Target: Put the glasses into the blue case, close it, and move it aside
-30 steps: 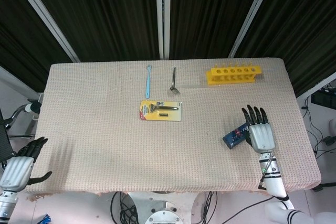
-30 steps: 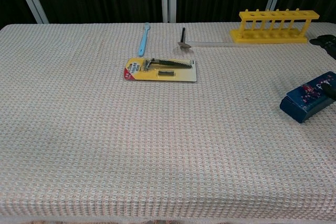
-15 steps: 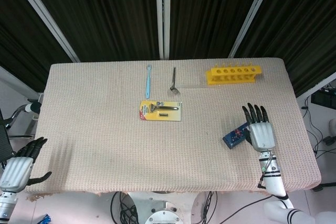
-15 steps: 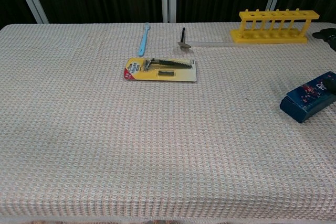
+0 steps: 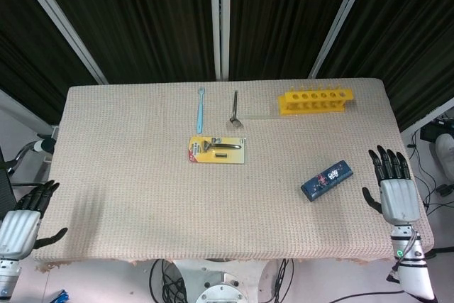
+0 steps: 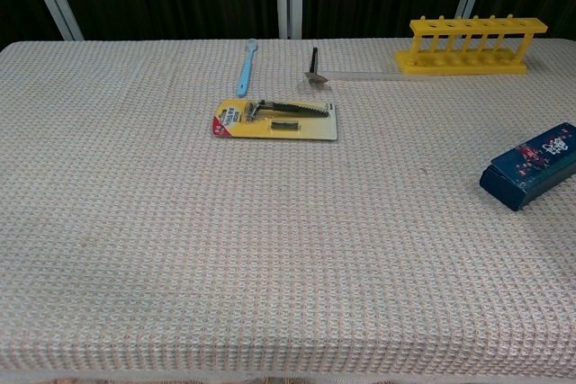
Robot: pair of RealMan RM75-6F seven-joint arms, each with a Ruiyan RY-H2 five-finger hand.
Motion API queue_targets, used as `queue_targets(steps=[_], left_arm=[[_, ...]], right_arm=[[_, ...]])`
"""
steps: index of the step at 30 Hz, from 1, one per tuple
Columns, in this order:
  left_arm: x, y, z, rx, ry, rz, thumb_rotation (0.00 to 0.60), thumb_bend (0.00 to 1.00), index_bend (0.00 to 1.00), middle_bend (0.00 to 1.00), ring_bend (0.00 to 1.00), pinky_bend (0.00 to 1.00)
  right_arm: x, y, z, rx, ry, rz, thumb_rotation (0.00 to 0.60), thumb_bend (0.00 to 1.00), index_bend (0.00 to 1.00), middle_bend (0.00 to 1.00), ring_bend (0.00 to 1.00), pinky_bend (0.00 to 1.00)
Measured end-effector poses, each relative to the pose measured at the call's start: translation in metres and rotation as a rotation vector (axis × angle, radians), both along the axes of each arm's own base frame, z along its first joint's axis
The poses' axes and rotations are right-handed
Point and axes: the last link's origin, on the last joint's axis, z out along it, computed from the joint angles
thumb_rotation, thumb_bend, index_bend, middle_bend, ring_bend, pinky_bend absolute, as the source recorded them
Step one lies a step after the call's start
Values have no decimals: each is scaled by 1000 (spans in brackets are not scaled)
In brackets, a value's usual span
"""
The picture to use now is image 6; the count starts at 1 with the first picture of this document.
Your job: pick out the dark blue glasses case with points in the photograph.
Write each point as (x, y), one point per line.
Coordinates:
(531, 163)

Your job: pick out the razor in yellow blister pack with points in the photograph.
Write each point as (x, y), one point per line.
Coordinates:
(252, 130)

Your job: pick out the metal spoon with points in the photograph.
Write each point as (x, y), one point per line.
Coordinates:
(317, 80)

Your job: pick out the beige waffle tablecloth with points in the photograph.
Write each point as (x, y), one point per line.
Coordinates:
(225, 244)

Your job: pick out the light blue toothbrush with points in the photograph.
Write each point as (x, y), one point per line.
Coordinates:
(245, 74)

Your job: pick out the clear plastic ruler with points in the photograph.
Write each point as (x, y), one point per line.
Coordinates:
(360, 75)

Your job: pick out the yellow test tube rack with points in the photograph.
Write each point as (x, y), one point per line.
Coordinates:
(450, 65)

